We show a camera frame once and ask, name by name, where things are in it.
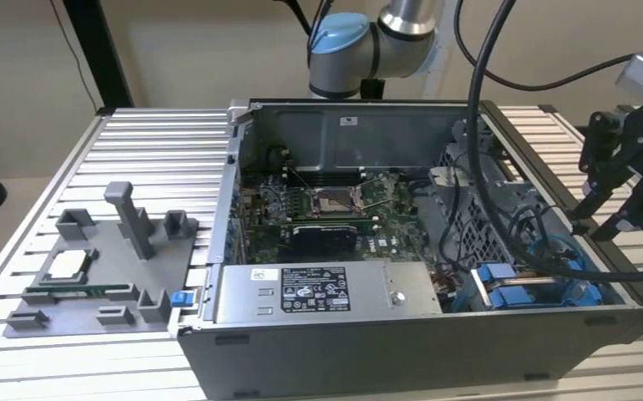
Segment hard disk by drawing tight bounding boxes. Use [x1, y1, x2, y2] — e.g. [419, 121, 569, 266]
[475, 261, 586, 289]

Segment perforated metal disk bay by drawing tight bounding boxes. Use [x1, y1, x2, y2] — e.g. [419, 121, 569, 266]
[414, 144, 594, 312]

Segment blue disk carrier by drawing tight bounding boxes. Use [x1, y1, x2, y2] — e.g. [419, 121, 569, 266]
[490, 287, 604, 311]

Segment RAM slot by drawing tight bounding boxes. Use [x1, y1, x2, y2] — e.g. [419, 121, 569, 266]
[283, 211, 371, 222]

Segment green motherboard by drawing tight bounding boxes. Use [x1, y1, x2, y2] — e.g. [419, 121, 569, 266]
[239, 166, 438, 266]

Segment CPU socket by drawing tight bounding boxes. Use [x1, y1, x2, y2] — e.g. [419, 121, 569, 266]
[311, 187, 363, 214]

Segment black graphics card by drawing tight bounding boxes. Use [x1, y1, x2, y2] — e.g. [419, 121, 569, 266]
[289, 224, 359, 256]

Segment black open PC case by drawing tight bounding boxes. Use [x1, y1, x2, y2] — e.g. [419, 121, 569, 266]
[178, 98, 643, 400]

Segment silver power supply unit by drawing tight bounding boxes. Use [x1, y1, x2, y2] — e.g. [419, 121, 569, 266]
[217, 262, 443, 327]

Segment grey parts rack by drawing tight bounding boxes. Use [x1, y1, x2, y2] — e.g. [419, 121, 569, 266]
[2, 181, 202, 339]

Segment green RAM stick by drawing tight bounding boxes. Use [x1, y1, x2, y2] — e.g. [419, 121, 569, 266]
[25, 283, 131, 298]

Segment silver CPU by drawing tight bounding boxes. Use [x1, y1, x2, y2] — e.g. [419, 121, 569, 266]
[42, 251, 91, 281]

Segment black disk wire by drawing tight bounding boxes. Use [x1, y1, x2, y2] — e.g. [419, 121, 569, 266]
[503, 207, 573, 261]

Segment blue disk wire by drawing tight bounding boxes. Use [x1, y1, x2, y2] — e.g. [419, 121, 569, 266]
[523, 232, 585, 271]

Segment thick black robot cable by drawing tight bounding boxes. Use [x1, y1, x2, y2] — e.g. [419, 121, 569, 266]
[466, 0, 643, 283]

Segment thin black internal cable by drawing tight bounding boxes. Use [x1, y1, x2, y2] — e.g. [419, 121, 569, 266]
[435, 152, 483, 272]

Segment silver metal bracket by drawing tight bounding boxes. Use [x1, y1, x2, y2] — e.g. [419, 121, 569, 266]
[427, 165, 473, 188]

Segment red yellow power wires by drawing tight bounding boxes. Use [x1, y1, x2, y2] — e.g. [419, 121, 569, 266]
[434, 269, 475, 312]

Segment thin black cable bundle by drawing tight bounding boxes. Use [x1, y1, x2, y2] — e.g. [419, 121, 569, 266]
[278, 0, 334, 38]

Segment black metal post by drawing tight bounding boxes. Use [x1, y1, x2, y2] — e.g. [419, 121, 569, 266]
[62, 0, 135, 110]

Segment thin black wall cable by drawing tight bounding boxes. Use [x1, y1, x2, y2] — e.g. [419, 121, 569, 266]
[50, 0, 98, 110]

